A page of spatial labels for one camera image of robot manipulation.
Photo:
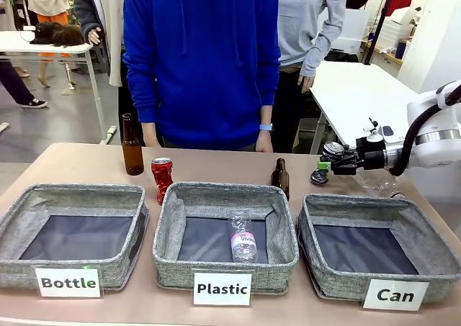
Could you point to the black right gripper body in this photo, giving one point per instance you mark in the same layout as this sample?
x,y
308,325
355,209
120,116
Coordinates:
x,y
374,158

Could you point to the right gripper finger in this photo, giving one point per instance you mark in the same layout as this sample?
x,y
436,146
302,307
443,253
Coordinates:
x,y
349,156
344,169

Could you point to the small crushed drink can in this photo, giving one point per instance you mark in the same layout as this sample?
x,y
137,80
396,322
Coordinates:
x,y
319,177

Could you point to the clear plastic bottle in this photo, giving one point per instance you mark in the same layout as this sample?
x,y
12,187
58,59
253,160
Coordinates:
x,y
380,185

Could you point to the crushed red drink can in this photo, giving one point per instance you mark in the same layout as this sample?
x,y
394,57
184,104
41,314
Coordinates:
x,y
162,178

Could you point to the tall brown glass bottle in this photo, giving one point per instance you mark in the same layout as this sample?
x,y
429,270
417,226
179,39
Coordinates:
x,y
132,157

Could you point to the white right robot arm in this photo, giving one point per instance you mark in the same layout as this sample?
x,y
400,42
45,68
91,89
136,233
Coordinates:
x,y
432,142

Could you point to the person's left forearm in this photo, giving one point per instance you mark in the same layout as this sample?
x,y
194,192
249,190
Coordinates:
x,y
266,115

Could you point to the grey fabric basket can sign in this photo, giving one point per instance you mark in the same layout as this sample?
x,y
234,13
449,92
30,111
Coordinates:
x,y
331,283

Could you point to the white sign reading Can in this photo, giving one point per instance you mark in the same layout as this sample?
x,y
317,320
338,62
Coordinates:
x,y
395,295

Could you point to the grey fabric basket plastic sign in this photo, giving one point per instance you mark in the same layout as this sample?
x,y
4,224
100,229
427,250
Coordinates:
x,y
169,268

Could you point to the grey fabric basket bottle sign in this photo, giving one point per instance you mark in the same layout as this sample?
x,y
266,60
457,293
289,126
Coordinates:
x,y
21,268

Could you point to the person's left hand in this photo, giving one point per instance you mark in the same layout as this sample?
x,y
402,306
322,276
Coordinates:
x,y
264,142

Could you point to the person's right hand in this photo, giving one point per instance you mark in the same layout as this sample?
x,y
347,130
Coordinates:
x,y
150,135

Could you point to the large white table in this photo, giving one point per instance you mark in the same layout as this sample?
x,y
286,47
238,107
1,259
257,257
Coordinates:
x,y
356,95

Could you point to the short brown glass bottle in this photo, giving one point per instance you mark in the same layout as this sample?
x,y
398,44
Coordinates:
x,y
281,180

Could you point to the light blue wristband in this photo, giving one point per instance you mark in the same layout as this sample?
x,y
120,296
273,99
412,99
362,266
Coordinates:
x,y
266,127

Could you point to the dark blue cup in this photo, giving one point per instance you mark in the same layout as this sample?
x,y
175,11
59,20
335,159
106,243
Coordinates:
x,y
400,50

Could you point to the plastic bottle pink label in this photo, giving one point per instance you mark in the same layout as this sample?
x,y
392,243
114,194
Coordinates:
x,y
243,239

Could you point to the white storage boxes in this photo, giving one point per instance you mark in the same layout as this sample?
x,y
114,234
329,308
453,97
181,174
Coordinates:
x,y
394,31

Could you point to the black stand pole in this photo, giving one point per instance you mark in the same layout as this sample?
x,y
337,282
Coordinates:
x,y
378,20

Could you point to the person in grey hoodie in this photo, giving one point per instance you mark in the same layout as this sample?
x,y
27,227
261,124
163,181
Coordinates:
x,y
309,16

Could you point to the white sign reading Plastic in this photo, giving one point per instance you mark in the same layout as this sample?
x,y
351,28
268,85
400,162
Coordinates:
x,y
222,289

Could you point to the person in blue hoodie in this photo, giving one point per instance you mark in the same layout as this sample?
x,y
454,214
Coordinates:
x,y
201,59

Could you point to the person in white coat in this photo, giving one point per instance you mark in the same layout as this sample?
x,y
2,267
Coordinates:
x,y
104,23

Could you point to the white sign reading Bottle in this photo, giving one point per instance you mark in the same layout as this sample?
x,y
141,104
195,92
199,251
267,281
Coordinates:
x,y
68,283

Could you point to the black furry bag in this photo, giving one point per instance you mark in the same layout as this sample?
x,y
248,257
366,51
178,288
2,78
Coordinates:
x,y
57,34

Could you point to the white table with metal legs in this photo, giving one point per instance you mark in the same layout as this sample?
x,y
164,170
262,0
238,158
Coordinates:
x,y
47,47

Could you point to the person in orange trousers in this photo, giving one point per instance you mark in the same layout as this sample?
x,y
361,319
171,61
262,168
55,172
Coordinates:
x,y
50,2

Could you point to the person in dark trousers sneakers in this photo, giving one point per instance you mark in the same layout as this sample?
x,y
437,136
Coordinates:
x,y
14,85

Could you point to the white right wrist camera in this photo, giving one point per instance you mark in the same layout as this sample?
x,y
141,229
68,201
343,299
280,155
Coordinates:
x,y
376,133

